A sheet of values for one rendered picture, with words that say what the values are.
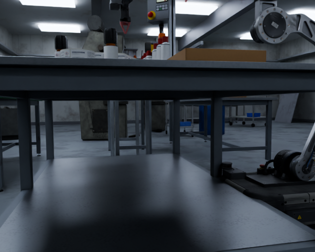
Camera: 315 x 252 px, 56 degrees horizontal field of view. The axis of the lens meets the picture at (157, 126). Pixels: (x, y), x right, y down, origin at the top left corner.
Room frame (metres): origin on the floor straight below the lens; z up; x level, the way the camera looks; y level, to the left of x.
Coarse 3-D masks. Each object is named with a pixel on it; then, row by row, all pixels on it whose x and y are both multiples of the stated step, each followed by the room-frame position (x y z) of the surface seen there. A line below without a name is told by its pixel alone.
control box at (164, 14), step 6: (150, 0) 2.13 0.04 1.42; (168, 0) 2.08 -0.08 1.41; (150, 6) 2.13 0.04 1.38; (168, 6) 2.08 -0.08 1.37; (156, 12) 2.11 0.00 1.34; (162, 12) 2.09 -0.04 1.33; (168, 12) 2.08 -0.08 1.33; (150, 18) 2.13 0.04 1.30; (156, 18) 2.11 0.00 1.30; (162, 18) 2.09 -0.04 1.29; (168, 18) 2.08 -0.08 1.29
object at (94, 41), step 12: (96, 24) 5.95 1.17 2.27; (96, 36) 5.91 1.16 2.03; (120, 36) 5.94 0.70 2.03; (84, 48) 5.90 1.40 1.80; (96, 48) 5.91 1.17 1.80; (120, 48) 5.94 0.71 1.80; (84, 108) 5.89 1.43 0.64; (96, 108) 5.91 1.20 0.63; (120, 108) 5.93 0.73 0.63; (84, 120) 5.89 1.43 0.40; (96, 120) 5.90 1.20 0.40; (120, 120) 5.93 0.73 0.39; (84, 132) 5.89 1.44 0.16; (96, 132) 5.91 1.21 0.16; (120, 132) 5.93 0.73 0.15
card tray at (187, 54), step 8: (184, 48) 0.89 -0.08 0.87; (192, 48) 0.89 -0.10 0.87; (200, 48) 0.89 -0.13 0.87; (208, 48) 0.90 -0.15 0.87; (176, 56) 0.97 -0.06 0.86; (184, 56) 0.89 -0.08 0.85; (192, 56) 0.89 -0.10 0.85; (200, 56) 0.89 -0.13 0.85; (208, 56) 0.90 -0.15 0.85; (216, 56) 0.90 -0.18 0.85; (224, 56) 0.91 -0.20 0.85; (232, 56) 0.91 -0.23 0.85; (240, 56) 0.92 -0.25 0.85; (248, 56) 0.92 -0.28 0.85; (256, 56) 0.93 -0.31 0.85; (264, 56) 0.93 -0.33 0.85
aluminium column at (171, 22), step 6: (174, 0) 2.08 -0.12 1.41; (174, 6) 2.08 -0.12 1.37; (174, 12) 2.08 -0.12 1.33; (174, 18) 2.08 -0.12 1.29; (168, 24) 2.09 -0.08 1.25; (174, 24) 2.08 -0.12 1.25; (168, 30) 2.09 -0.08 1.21; (174, 30) 2.08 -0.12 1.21; (168, 36) 2.10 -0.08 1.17; (174, 36) 2.08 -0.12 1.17; (168, 42) 2.10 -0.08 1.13; (174, 42) 2.08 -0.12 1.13; (174, 48) 2.08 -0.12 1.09
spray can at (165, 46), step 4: (164, 36) 1.68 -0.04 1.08; (164, 40) 1.68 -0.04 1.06; (164, 44) 1.67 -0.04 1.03; (168, 44) 1.68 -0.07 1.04; (164, 48) 1.67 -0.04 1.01; (168, 48) 1.68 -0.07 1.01; (164, 52) 1.67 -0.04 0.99; (168, 52) 1.68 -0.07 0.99; (164, 56) 1.67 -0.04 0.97; (168, 56) 1.68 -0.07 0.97
